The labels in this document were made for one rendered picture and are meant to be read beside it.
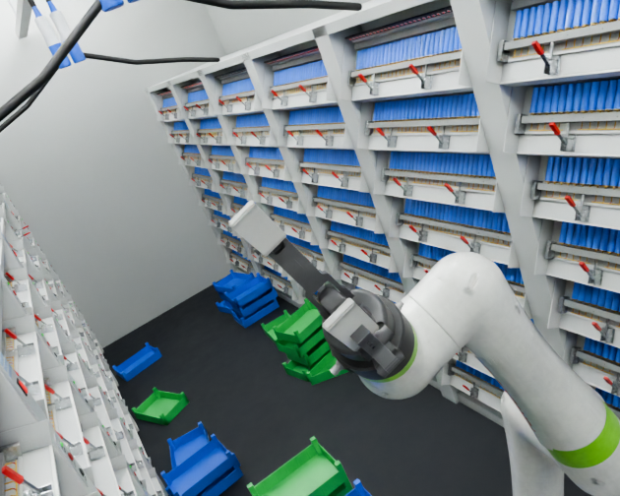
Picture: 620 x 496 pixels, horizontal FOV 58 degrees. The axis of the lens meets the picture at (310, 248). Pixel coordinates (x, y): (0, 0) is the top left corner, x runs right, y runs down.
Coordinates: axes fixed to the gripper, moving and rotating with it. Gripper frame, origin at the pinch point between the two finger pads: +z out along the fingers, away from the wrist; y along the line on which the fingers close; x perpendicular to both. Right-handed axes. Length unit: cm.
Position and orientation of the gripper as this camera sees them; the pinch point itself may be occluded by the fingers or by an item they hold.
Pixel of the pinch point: (290, 264)
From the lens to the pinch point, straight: 46.2
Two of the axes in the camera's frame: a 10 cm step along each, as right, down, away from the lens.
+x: 7.0, -7.1, 0.1
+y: -6.0, -5.9, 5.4
